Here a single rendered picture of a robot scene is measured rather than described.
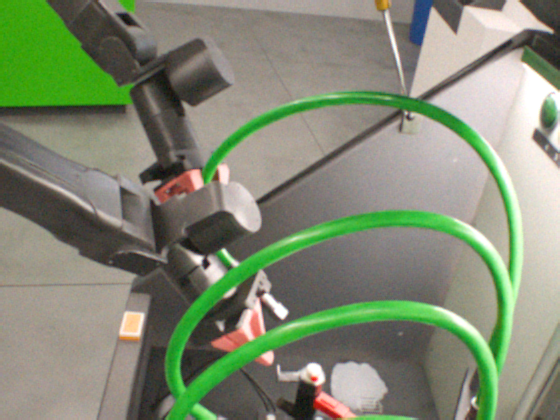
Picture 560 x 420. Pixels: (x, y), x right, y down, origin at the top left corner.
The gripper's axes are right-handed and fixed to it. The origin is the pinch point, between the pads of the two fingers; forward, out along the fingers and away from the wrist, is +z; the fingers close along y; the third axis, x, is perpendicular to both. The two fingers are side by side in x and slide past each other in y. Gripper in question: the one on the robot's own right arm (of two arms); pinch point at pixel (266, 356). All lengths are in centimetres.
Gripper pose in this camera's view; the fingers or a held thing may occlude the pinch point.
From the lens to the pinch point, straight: 73.3
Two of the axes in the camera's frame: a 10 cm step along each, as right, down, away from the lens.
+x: 2.0, -4.7, 8.6
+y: 7.9, -4.4, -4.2
